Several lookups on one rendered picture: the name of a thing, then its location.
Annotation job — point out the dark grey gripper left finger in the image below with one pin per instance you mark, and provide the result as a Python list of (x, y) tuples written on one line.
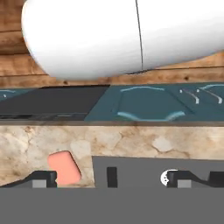
[(43, 176)]

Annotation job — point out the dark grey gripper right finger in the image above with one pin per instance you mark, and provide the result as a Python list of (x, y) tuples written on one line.
[(180, 176)]

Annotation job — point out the white round sink drain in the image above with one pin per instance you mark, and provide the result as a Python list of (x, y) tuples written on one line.
[(163, 177)]

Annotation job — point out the pink bar soap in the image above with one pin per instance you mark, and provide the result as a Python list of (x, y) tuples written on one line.
[(64, 167)]

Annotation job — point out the black sink tap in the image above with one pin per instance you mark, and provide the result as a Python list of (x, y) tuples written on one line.
[(112, 177)]

